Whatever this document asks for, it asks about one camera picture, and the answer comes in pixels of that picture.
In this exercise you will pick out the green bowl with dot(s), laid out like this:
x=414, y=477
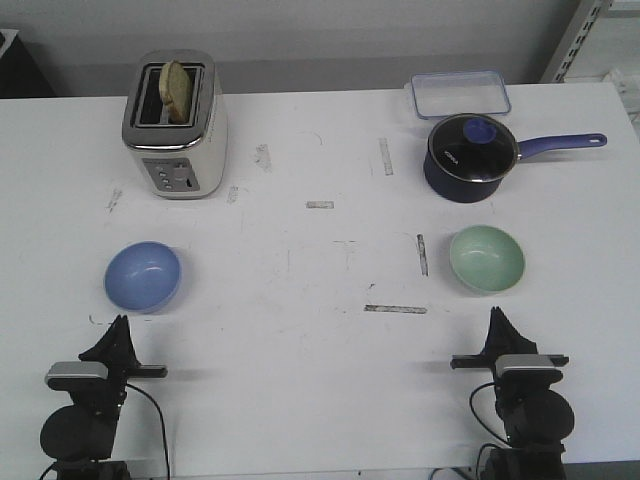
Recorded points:
x=486, y=259

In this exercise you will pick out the glass pot lid blue knob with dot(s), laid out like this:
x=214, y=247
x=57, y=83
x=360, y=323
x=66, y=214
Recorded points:
x=473, y=147

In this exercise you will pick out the bread slice in toaster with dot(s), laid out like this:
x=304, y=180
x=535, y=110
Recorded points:
x=175, y=90

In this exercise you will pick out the clear plastic food container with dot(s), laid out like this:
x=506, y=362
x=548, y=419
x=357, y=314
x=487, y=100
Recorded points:
x=443, y=94

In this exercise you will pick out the blue bowl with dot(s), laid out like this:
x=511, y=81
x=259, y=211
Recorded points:
x=143, y=277

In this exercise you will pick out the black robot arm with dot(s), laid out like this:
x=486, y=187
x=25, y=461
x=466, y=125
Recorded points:
x=536, y=419
x=80, y=437

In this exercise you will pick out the black object at back left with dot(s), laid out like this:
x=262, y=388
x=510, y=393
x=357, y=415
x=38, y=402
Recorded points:
x=21, y=77

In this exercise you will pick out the blue saucepan with handle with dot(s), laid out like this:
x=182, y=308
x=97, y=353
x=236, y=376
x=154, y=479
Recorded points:
x=470, y=192

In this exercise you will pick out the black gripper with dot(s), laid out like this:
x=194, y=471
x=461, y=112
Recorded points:
x=503, y=338
x=107, y=393

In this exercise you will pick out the grey metal shelf upright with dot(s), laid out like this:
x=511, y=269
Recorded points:
x=573, y=39

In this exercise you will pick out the cream and steel toaster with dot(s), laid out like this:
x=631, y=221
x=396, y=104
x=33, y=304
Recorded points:
x=178, y=161

